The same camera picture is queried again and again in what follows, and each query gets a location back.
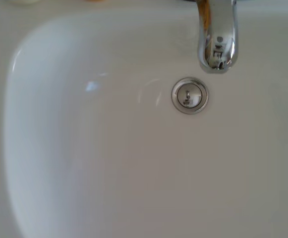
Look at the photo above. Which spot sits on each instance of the chrome sink drain stopper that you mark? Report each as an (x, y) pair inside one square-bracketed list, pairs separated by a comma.
[(190, 95)]

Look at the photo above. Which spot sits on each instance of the chrome sink faucet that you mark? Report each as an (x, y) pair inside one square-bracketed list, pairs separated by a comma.
[(218, 37)]

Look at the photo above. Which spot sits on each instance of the white ceramic sink basin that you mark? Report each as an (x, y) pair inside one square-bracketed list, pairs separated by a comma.
[(89, 148)]

